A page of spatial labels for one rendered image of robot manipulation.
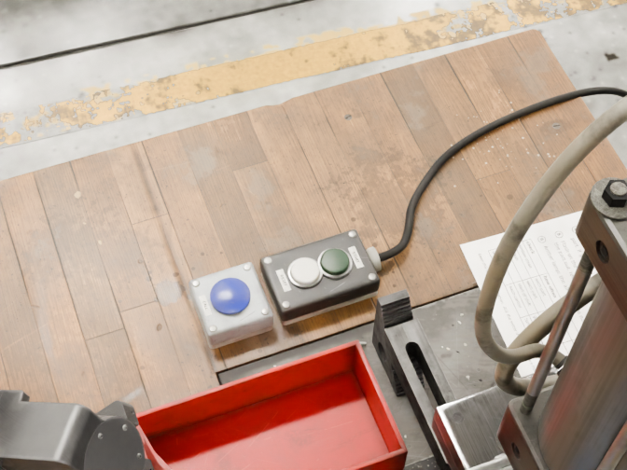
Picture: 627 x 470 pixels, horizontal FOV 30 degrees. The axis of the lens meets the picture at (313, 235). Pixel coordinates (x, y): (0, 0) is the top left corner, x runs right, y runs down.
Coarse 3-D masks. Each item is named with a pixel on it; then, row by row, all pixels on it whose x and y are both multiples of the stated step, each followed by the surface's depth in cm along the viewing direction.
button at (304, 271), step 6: (300, 258) 118; (306, 258) 118; (294, 264) 117; (300, 264) 117; (306, 264) 117; (312, 264) 117; (294, 270) 117; (300, 270) 117; (306, 270) 117; (312, 270) 117; (318, 270) 117; (294, 276) 116; (300, 276) 116; (306, 276) 116; (312, 276) 116; (318, 276) 117; (300, 282) 116; (306, 282) 116; (312, 282) 116
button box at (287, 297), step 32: (576, 96) 134; (480, 128) 130; (416, 192) 126; (288, 256) 119; (320, 256) 118; (352, 256) 119; (384, 256) 120; (288, 288) 117; (320, 288) 117; (352, 288) 117; (288, 320) 117
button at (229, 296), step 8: (224, 280) 116; (232, 280) 116; (240, 280) 116; (216, 288) 116; (224, 288) 116; (232, 288) 116; (240, 288) 116; (248, 288) 116; (216, 296) 115; (224, 296) 115; (232, 296) 115; (240, 296) 115; (248, 296) 115; (216, 304) 115; (224, 304) 115; (232, 304) 115; (240, 304) 115; (224, 312) 115; (232, 312) 114
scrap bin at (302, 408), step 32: (320, 352) 110; (352, 352) 111; (224, 384) 108; (256, 384) 109; (288, 384) 112; (320, 384) 114; (352, 384) 114; (160, 416) 107; (192, 416) 110; (224, 416) 112; (256, 416) 112; (288, 416) 112; (320, 416) 112; (352, 416) 112; (384, 416) 107; (160, 448) 110; (192, 448) 110; (224, 448) 110; (256, 448) 110; (288, 448) 110; (320, 448) 110; (352, 448) 110; (384, 448) 110
